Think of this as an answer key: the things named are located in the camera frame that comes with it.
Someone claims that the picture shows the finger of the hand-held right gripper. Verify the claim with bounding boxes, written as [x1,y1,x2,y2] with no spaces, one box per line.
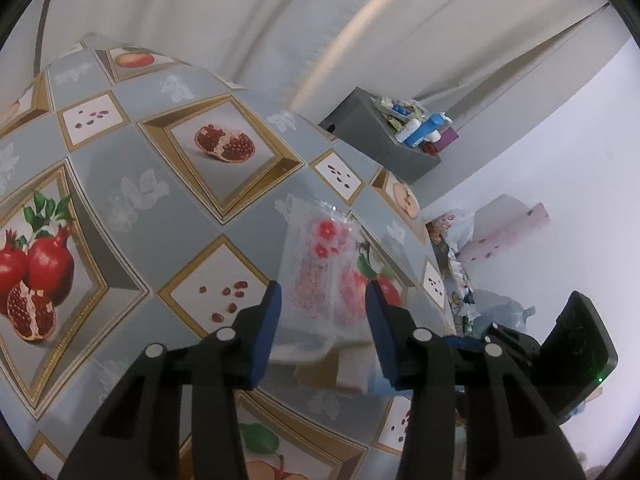
[482,323,544,367]

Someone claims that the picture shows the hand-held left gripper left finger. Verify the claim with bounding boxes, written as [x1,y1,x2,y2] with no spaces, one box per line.
[57,280,282,480]

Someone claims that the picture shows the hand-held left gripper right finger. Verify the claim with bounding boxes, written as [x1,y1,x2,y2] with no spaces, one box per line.
[365,280,588,480]

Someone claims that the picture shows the translucent white plastic bag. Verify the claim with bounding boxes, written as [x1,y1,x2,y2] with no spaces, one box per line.
[276,199,373,341]

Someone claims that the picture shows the large water jug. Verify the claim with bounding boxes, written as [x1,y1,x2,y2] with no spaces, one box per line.
[472,290,538,338]

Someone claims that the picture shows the white folded tissue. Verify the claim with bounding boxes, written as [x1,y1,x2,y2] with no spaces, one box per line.
[270,337,333,365]

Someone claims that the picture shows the pink patterned roll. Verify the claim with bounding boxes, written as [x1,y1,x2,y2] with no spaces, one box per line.
[457,202,551,263]

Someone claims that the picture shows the white printed plastic bag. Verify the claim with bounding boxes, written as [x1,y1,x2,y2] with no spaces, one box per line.
[427,209,476,256]

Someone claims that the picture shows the small white bottle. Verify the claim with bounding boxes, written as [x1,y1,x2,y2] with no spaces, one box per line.
[395,120,423,144]

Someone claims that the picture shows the purple box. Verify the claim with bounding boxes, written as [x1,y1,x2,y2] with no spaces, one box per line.
[434,127,459,154]

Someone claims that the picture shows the grey cabinet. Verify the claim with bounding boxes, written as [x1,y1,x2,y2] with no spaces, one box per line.
[319,86,442,184]

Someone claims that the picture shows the colourful toiletry tube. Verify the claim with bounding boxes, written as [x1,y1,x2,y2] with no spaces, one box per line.
[376,96,426,121]

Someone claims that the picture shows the fruit print tablecloth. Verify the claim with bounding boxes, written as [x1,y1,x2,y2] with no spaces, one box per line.
[0,34,458,480]

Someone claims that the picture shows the white curtain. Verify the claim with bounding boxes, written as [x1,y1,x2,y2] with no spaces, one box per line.
[35,0,611,126]

